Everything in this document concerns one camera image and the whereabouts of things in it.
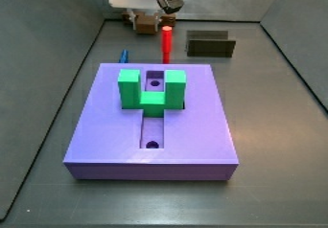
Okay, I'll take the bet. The green U-shaped block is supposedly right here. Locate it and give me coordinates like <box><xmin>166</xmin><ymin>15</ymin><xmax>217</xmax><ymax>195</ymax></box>
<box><xmin>118</xmin><ymin>69</ymin><xmax>188</xmax><ymax>118</ymax></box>

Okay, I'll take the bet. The red hexagonal peg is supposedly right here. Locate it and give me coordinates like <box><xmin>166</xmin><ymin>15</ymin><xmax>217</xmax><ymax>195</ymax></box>
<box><xmin>162</xmin><ymin>26</ymin><xmax>172</xmax><ymax>64</ymax></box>

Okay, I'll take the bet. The blue stepped peg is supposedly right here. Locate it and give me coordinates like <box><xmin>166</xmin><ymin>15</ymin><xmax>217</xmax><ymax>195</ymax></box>
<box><xmin>119</xmin><ymin>49</ymin><xmax>129</xmax><ymax>63</ymax></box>

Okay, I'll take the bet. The black angled fixture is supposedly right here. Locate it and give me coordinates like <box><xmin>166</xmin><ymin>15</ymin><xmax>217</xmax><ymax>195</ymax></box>
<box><xmin>186</xmin><ymin>31</ymin><xmax>236</xmax><ymax>57</ymax></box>

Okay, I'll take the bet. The purple base block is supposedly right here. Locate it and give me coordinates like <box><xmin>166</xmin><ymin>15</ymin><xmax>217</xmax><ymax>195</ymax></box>
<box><xmin>63</xmin><ymin>63</ymin><xmax>238</xmax><ymax>180</ymax></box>

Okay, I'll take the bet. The brown T-shaped block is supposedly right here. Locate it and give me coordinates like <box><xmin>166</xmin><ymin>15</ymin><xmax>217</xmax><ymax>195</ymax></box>
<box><xmin>122</xmin><ymin>11</ymin><xmax>176</xmax><ymax>34</ymax></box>

